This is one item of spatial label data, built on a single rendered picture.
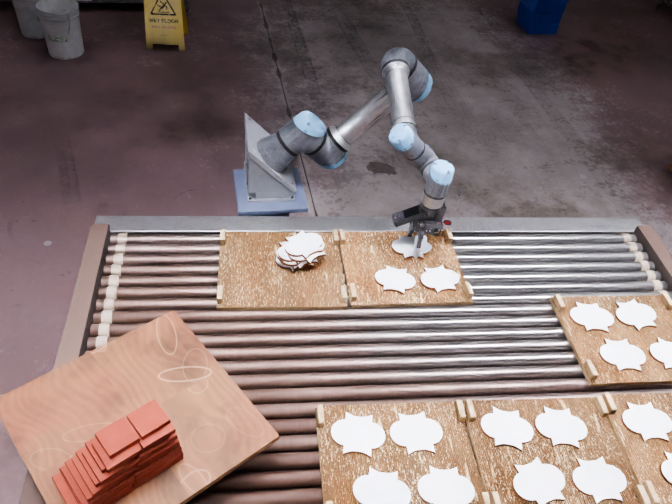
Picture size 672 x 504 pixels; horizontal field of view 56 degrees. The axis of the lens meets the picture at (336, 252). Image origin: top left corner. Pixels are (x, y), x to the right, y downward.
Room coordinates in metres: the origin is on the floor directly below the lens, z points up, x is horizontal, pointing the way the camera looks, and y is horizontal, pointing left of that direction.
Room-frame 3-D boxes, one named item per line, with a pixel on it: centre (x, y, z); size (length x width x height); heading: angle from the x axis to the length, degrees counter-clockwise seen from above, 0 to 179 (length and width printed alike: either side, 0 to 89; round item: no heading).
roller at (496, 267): (1.58, -0.21, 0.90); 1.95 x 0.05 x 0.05; 101
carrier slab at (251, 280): (1.48, 0.18, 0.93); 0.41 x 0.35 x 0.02; 101
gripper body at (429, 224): (1.67, -0.30, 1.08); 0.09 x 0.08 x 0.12; 102
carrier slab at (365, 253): (1.57, -0.23, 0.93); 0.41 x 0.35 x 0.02; 102
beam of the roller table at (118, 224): (1.80, -0.17, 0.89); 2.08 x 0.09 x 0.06; 101
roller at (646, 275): (1.54, -0.22, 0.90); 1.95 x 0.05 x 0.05; 101
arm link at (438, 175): (1.67, -0.30, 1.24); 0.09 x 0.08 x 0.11; 24
